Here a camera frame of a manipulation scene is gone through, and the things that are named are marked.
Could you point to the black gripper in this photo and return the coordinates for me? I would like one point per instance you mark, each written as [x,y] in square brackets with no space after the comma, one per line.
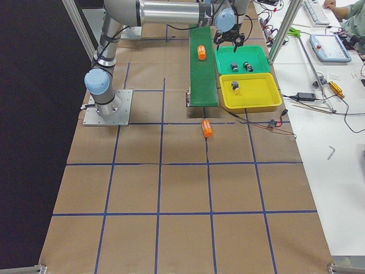
[228,36]

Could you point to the green push button switch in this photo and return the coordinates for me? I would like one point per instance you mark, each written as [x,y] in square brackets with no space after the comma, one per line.
[234,67]

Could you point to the orange cylinder with white print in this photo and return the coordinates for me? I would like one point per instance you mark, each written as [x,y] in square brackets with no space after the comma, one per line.
[206,128]

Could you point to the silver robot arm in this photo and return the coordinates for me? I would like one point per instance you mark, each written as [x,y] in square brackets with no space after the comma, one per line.
[208,22]

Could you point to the green plastic tray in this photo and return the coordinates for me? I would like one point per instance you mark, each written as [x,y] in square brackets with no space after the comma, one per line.
[253,54]

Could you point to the green conveyor belt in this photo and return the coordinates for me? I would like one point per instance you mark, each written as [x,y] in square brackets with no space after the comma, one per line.
[203,90]

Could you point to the yellow plastic tray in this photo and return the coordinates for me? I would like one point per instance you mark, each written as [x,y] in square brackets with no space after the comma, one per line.
[258,92]

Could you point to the black power adapter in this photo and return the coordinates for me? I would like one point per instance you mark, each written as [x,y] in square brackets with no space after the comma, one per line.
[306,96]

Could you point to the white keyboard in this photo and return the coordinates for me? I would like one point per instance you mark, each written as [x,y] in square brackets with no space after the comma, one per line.
[315,13]

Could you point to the teach pendant tablet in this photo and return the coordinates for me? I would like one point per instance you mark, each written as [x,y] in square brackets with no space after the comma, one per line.
[329,48]

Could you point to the gold resistor block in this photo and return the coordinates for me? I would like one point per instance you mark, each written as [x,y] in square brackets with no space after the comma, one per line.
[336,89]

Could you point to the person in green shirt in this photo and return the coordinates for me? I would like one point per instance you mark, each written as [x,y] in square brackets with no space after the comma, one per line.
[351,19]

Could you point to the metal hex key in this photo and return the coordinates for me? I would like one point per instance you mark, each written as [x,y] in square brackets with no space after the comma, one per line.
[332,152]

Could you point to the green handled reacher tool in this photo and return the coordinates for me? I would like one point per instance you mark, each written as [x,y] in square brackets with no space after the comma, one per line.
[297,33]

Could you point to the aluminium frame post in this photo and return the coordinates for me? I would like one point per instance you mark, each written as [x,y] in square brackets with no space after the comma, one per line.
[284,29]

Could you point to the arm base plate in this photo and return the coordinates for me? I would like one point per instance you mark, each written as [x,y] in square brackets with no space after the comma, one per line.
[131,33]
[113,114]

